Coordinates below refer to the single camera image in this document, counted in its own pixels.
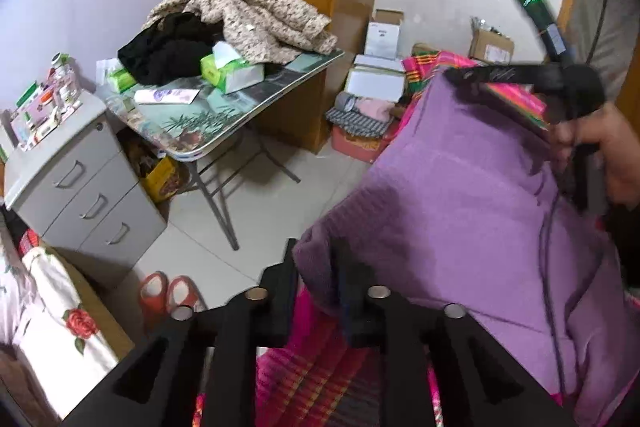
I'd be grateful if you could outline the white cardboard box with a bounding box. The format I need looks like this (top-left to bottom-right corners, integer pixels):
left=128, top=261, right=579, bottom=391
left=364, top=9, right=405, bottom=59

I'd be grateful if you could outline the pile of medicine boxes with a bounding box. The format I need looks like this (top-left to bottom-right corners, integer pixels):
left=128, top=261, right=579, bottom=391
left=0, top=52, right=83, bottom=152

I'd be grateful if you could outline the folding table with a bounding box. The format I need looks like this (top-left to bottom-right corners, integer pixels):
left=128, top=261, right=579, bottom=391
left=95, top=49, right=346, bottom=252

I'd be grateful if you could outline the grey checked cloth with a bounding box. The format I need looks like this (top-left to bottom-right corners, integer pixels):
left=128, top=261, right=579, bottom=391
left=326, top=93, right=388, bottom=138

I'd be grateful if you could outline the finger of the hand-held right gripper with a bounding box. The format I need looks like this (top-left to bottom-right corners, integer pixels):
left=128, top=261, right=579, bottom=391
left=444, top=63, right=548, bottom=90

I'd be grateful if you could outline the yellow bag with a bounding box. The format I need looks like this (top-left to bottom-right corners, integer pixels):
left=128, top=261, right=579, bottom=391
left=140, top=154, right=181, bottom=202

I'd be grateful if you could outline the person's right hand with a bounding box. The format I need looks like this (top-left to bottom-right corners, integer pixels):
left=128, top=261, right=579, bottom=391
left=550, top=102, right=640, bottom=206

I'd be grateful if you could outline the grey drawer cabinet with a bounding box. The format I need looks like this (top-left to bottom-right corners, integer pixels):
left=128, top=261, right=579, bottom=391
left=4, top=91, right=168, bottom=260

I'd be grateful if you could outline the grey zip curtain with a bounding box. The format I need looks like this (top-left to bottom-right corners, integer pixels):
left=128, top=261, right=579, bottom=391
left=570, top=0, right=633, bottom=72

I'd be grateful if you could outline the plaid bed sheet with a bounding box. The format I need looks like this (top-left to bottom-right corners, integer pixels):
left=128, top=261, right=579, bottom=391
left=192, top=49, right=640, bottom=427

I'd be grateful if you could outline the pink cloth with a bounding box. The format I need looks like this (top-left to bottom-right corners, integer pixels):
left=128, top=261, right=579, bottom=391
left=356, top=99, right=396, bottom=120

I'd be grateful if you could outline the pile of clothes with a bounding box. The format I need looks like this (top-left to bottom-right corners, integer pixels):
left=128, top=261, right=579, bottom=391
left=141, top=0, right=338, bottom=66

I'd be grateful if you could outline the open green tissue pack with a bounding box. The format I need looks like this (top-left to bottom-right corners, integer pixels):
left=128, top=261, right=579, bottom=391
left=200, top=41, right=265, bottom=95

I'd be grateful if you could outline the person's right forearm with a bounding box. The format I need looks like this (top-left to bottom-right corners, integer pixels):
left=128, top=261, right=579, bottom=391
left=602, top=202, right=640, bottom=308

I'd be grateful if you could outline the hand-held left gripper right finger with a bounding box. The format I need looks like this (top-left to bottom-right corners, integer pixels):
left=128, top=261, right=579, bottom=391
left=332, top=239, right=576, bottom=427

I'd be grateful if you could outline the purple fleece garment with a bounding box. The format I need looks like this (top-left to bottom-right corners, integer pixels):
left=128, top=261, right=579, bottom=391
left=292, top=72, right=640, bottom=427

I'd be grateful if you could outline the small green tissue pack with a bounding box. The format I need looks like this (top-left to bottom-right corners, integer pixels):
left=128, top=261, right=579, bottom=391
left=106, top=67, right=138, bottom=92

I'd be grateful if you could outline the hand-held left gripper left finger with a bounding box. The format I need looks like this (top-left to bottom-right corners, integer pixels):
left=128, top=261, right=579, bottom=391
left=62, top=237, right=301, bottom=427

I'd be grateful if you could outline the black garment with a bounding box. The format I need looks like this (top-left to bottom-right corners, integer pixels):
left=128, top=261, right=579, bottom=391
left=117, top=12, right=236, bottom=85

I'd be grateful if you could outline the white wipes packet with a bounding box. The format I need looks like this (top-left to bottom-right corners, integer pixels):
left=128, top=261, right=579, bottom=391
left=134, top=87, right=201, bottom=105

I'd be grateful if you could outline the red plastic basin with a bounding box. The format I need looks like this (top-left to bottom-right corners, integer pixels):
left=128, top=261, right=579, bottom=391
left=331, top=124, right=396, bottom=164

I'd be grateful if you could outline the rose print bedding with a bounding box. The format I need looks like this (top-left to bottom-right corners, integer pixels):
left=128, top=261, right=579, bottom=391
left=0, top=207, right=136, bottom=420

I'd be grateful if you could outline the brown cardboard box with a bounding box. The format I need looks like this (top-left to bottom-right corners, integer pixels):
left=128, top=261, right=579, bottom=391
left=469, top=18, right=516, bottom=66

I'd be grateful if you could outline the black cable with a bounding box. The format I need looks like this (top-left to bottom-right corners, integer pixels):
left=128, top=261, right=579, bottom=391
left=540, top=197, right=573, bottom=400

